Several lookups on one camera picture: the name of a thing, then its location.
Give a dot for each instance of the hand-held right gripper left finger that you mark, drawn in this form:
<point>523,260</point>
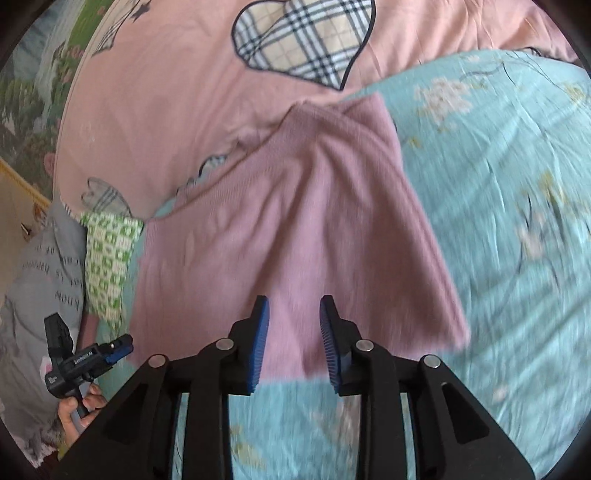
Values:
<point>258,344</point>

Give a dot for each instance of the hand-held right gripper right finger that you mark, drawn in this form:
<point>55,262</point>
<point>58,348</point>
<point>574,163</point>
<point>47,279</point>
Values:
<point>330,344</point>

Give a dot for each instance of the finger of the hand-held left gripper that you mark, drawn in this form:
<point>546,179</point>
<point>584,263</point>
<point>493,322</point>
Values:
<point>116,354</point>

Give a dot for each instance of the mauve knitted sweater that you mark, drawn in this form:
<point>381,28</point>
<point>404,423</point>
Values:
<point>286,221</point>

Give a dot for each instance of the person's left hand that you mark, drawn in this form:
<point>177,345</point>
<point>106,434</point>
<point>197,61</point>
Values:
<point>71,424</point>

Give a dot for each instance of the grey printed pillow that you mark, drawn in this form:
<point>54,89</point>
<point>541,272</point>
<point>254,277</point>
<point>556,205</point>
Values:
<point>37,295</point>

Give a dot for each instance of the green patterned pillow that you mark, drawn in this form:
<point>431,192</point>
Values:
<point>111,263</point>

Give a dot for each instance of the teal floral bed sheet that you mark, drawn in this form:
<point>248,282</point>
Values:
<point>508,230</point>

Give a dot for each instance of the pink quilt with plaid hearts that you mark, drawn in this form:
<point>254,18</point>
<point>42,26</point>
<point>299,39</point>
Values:
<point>175,106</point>

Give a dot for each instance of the wall poster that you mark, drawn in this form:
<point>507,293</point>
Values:
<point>41,101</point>

